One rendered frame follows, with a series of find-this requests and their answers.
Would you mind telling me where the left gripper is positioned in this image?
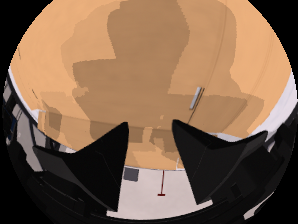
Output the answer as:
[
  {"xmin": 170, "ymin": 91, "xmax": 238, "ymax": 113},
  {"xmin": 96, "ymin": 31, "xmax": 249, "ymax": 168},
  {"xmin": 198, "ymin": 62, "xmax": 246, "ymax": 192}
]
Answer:
[{"xmin": 10, "ymin": 122, "xmax": 54, "ymax": 178}]

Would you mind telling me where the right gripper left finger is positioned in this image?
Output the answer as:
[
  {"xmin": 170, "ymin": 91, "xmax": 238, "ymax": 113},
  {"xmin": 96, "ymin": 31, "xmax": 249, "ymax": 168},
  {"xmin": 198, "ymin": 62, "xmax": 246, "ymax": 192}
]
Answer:
[{"xmin": 32, "ymin": 122, "xmax": 129, "ymax": 212}]

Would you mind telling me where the black metal overhead frame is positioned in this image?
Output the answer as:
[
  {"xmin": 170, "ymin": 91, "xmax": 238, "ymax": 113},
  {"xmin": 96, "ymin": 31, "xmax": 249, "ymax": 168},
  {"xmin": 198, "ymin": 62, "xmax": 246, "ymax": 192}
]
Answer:
[{"xmin": 28, "ymin": 119, "xmax": 270, "ymax": 171}]

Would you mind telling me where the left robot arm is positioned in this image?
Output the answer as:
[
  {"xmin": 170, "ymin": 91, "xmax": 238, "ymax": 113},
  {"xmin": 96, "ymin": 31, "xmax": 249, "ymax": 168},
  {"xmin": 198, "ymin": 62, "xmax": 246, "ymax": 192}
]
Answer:
[{"xmin": 2, "ymin": 92, "xmax": 17, "ymax": 142}]

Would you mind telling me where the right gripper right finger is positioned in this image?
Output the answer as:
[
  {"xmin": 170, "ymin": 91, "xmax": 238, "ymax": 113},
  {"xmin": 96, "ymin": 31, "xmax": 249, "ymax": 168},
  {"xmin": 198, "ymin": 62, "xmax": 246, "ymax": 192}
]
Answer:
[{"xmin": 172, "ymin": 119, "xmax": 268, "ymax": 205}]

